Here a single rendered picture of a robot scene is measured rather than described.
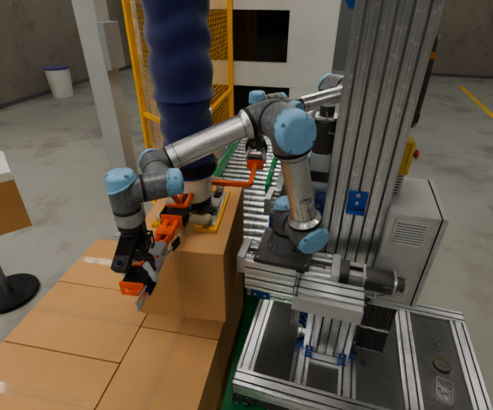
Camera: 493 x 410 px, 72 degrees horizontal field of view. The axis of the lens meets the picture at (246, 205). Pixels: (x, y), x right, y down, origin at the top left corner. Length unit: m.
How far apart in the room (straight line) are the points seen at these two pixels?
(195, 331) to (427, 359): 1.31
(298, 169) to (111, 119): 2.07
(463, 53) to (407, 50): 10.37
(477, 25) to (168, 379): 11.09
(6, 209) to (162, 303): 1.33
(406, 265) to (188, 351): 1.03
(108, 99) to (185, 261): 1.73
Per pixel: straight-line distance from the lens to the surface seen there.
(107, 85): 2.80
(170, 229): 1.25
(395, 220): 1.42
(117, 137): 2.92
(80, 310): 2.02
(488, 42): 11.73
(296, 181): 1.05
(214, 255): 1.35
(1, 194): 2.54
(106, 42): 2.71
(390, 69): 1.26
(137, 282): 1.06
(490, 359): 2.78
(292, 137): 0.94
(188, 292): 1.53
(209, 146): 1.03
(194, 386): 1.61
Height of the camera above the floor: 1.93
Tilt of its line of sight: 32 degrees down
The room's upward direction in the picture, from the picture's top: straight up
